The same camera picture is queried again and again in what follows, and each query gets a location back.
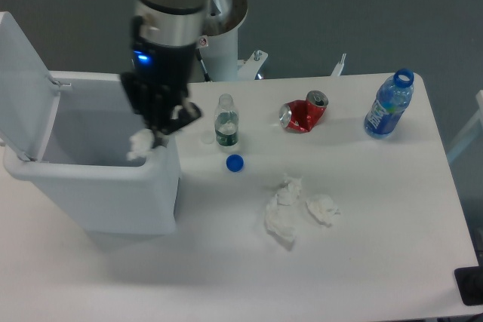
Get black device at table corner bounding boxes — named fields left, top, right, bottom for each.
left=454, top=266, right=482, bottom=306

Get small white paper ball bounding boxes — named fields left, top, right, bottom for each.
left=126, top=129, right=155, bottom=161

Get white trash bin open lid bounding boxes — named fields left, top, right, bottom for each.
left=1, top=12, right=181, bottom=235

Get crushed red soda can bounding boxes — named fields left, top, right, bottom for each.
left=278, top=90, right=329, bottom=133

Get crumpled white paper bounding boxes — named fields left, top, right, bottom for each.
left=306, top=194, right=340, bottom=228
left=275, top=174, right=303, bottom=206
left=264, top=198, right=296, bottom=245

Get white metal base frame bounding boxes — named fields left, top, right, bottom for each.
left=236, top=50, right=346, bottom=81

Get blue plastic bottle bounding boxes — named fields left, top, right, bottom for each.
left=364, top=68, right=414, bottom=140

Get crumpled white paper lower left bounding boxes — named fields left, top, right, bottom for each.
left=264, top=198, right=296, bottom=245

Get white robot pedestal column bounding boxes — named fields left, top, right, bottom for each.
left=196, top=0, right=248, bottom=82

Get blue bottle cap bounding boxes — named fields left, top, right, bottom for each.
left=226, top=154, right=245, bottom=173

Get white bottle cap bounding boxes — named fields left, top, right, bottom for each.
left=200, top=132, right=214, bottom=145

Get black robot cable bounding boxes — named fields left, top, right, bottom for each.
left=195, top=46, right=211, bottom=82

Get crumpled white paper right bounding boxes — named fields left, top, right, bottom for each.
left=306, top=194, right=340, bottom=228

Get clear plastic bottle green label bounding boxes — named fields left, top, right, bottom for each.
left=214, top=94, right=238, bottom=147

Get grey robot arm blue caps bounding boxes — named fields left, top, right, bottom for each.
left=120, top=0, right=208, bottom=146

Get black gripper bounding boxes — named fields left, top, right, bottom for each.
left=120, top=16, right=202, bottom=147

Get crumpled white paper upper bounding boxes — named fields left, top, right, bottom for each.
left=275, top=174, right=303, bottom=206

